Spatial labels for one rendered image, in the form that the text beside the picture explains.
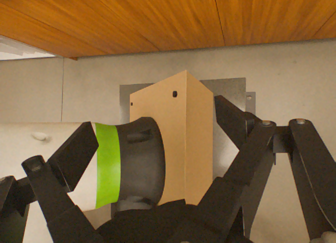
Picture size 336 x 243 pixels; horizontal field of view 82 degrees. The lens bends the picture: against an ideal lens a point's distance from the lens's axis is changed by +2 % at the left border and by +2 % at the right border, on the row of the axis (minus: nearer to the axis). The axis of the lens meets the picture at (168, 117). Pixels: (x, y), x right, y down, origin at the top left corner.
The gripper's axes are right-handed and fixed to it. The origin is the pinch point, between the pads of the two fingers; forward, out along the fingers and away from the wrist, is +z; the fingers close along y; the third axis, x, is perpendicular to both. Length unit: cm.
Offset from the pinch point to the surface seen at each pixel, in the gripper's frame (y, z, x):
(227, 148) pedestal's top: 12.8, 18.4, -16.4
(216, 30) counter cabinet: 35, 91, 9
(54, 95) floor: -107, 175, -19
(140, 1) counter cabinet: -1, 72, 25
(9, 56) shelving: -151, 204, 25
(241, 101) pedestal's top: 17.3, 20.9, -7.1
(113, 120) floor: -46, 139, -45
